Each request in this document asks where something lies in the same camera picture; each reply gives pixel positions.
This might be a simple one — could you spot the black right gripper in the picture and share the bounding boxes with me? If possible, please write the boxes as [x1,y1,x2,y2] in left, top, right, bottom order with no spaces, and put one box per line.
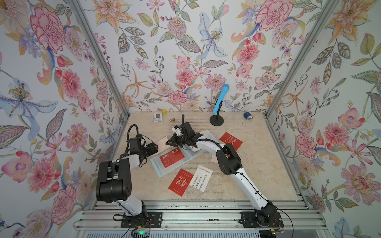
[165,133,190,147]

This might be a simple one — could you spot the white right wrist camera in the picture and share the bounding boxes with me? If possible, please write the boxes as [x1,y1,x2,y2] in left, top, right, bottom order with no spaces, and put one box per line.
[172,126,183,136]

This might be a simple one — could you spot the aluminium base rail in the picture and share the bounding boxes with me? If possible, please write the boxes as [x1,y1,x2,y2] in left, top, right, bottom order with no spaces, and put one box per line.
[74,200,331,238]

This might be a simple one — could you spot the red money card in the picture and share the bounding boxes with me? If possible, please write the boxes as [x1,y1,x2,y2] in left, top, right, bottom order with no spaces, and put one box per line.
[219,132,243,150]

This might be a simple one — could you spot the aluminium corner post left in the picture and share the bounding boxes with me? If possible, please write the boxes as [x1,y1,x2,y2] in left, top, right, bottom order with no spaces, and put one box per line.
[68,0,130,119]

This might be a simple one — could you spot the red card gold characters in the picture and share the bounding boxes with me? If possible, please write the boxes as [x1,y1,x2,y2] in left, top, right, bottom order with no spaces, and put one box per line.
[159,148,185,168]

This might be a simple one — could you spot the aluminium corner post right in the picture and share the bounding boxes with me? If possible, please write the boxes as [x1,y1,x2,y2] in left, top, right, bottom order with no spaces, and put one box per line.
[264,1,337,120]

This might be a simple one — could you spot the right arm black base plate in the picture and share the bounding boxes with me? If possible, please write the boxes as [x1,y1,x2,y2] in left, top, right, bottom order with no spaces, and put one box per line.
[238,212,284,228]

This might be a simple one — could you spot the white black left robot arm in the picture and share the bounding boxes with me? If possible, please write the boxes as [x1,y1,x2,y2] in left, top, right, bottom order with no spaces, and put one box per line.
[96,124,158,222]

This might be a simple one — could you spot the aluminium corner post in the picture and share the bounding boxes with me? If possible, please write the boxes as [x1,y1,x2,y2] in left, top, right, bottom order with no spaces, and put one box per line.
[68,0,130,119]
[264,1,337,120]

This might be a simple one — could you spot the cream card red top band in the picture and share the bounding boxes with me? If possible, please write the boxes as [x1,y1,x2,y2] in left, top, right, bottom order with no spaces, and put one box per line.
[211,154,218,163]

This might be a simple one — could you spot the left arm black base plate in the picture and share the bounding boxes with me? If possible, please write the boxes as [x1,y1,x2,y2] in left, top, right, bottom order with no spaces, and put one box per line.
[121,212,163,228]

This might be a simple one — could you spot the white playing card box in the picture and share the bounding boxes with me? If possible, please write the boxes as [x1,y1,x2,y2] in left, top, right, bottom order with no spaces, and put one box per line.
[153,113,163,123]

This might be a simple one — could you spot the white card black text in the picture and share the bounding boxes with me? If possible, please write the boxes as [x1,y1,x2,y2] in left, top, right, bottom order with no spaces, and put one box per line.
[190,165,213,192]

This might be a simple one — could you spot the small blue cylinder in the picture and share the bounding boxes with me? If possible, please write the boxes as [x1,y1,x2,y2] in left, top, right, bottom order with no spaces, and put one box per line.
[244,112,253,120]

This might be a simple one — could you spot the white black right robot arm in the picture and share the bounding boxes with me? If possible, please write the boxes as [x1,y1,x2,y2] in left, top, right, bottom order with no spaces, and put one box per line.
[166,115,284,228]

